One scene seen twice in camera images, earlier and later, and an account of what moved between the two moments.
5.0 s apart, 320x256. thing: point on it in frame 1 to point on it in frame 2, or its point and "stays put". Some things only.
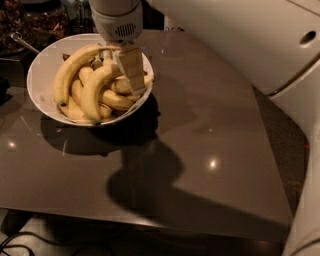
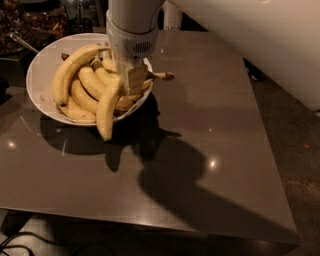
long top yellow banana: [68, 62] stays put
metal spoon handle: [16, 36] stays put
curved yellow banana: [90, 98] to [112, 92]
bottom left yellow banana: [74, 111] stays put
